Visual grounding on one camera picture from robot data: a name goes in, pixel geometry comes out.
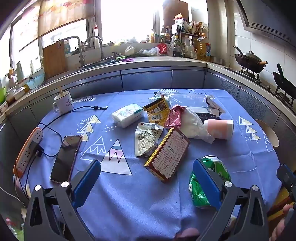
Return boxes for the orange white power strip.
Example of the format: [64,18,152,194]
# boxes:
[13,127,44,178]

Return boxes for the person's right hand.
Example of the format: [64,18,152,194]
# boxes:
[269,203,296,241]

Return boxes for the patterned window blind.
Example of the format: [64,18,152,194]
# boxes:
[37,0,96,38]

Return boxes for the pink foil wrapper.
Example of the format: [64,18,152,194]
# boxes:
[164,105,185,128]

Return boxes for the beige wastebasket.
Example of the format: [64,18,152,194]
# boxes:
[254,119,281,147]

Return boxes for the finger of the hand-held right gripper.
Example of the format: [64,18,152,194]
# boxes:
[277,164,296,202]

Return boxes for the yellow wooden furniture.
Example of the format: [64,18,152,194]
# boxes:
[267,185,292,217]

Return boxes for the tall metal faucet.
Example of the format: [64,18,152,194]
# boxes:
[58,35,85,67]

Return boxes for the range hood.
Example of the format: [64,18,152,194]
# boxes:
[236,0,296,43]

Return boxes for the black flat packet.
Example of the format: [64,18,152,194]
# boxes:
[194,107,220,120]

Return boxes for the black charger plug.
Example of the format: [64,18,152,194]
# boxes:
[28,141,44,158]

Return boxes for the black metal spice rack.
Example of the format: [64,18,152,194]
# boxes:
[171,23,208,58]

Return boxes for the black frying pan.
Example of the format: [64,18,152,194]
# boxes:
[273,63,296,93]

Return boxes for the brown cardboard box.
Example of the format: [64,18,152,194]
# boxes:
[144,126,191,183]

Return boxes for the large yellow oil bottle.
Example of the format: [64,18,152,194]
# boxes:
[196,34,211,62]

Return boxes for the pink paper cup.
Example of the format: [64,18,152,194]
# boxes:
[203,119,234,141]

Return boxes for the dark sauce bottle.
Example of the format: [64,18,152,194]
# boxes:
[173,35,181,57]

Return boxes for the black charging cable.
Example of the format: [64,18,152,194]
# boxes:
[35,105,109,160]

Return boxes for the blue printed tablecloth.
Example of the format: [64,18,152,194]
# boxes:
[35,89,281,241]

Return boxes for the crumpled white plastic bag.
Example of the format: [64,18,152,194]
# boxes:
[178,107,215,144]

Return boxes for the crushed green can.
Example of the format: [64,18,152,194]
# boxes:
[189,155,232,208]

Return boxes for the black wok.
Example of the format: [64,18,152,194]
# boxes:
[233,46,268,73]

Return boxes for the steel kitchen sink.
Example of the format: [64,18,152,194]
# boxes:
[81,56,121,69]

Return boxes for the white plastic jug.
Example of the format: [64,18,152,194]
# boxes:
[181,37,193,57]

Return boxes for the wooden cutting board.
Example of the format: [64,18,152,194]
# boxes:
[43,41,68,80]

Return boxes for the curved metal faucet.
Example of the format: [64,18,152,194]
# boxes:
[84,35,105,59]

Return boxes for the black white wrapper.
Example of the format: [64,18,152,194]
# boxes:
[205,95,226,114]

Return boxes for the white mug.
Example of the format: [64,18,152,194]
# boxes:
[52,91,74,114]

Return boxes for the yellow snack packet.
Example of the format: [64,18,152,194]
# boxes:
[143,96,171,127]

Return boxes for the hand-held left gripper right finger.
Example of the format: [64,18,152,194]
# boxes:
[193,158,270,241]

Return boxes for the white tissue pack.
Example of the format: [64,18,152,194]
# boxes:
[111,103,144,128]

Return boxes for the black smartphone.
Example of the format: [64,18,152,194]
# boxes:
[50,135,83,183]

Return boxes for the silver foil packet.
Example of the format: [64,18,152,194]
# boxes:
[135,122,164,158]

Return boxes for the white spray bottle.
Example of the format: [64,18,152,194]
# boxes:
[93,24,99,49]

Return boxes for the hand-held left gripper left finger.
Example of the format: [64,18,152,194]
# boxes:
[23,159,102,241]

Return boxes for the gas stove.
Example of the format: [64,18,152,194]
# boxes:
[224,66,296,106]

